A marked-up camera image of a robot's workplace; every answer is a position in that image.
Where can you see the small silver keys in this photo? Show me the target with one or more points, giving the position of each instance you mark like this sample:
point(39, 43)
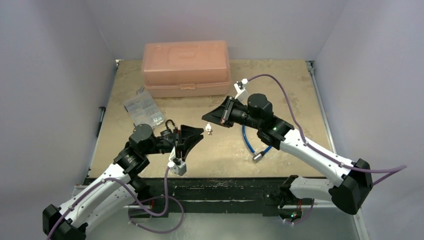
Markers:
point(208, 129)

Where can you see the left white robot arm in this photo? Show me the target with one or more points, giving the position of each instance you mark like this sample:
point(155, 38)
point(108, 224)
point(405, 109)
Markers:
point(120, 183)

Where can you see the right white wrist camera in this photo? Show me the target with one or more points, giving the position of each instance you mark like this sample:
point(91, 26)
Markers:
point(241, 90)

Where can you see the orange plastic toolbox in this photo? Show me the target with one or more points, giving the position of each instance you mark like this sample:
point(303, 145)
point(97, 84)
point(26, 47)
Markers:
point(186, 69)

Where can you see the clear plastic parts box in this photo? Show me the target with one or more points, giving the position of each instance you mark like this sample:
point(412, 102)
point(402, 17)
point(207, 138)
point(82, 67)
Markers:
point(142, 109)

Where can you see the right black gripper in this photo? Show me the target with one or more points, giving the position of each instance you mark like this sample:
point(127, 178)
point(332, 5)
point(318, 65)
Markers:
point(226, 111)

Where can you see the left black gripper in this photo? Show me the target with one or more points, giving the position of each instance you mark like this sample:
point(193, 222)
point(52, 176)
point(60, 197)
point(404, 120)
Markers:
point(185, 141)

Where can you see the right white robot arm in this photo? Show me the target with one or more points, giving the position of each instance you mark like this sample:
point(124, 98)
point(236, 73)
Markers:
point(346, 183)

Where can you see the blue cable lock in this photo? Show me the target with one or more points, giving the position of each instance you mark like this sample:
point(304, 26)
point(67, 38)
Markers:
point(257, 149)

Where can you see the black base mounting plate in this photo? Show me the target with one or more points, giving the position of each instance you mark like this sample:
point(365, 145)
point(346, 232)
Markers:
point(267, 196)

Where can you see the black padlock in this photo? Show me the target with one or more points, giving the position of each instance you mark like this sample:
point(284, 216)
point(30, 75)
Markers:
point(167, 127)

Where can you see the black tool beside table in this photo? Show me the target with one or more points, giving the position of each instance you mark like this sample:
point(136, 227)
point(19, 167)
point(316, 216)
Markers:
point(101, 118)

